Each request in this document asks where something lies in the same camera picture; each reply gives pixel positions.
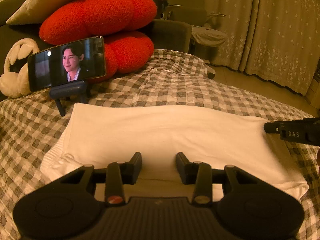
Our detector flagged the smartphone showing video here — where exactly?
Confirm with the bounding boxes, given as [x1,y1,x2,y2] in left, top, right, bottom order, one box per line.
[28,36,106,92]

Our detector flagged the red puffy cushion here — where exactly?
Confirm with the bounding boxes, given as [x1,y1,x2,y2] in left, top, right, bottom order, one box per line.
[88,31,154,84]
[39,0,157,45]

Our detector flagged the grey star pattern curtain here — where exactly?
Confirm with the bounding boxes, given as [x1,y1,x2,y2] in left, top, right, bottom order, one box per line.
[196,0,319,94]

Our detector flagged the dark green sofa backrest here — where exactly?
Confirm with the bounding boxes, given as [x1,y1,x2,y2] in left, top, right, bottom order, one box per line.
[0,0,52,75]

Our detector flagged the grey white checkered bedspread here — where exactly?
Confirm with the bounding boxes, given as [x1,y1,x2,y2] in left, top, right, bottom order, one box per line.
[1,49,308,239]

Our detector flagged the cream plush toy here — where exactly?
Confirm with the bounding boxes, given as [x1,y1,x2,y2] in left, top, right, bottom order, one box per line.
[1,38,40,98]

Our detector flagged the black phone stand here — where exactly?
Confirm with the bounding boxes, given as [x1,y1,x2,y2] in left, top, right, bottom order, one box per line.
[49,81,92,116]

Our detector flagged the lower red puffy cushion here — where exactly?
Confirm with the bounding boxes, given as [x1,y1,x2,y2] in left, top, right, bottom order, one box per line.
[88,31,154,84]

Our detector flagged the white swivel office chair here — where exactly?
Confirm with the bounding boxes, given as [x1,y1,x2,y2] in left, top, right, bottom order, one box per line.
[159,0,229,80]

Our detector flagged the white knit garment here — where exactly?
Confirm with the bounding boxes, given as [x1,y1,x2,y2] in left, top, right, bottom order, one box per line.
[40,103,309,199]

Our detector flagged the dark green sofa armrest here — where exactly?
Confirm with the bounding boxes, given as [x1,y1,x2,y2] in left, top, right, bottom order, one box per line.
[143,20,192,53]

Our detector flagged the upper red puffy cushion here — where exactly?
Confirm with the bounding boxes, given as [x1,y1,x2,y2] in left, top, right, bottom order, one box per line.
[39,0,157,45]

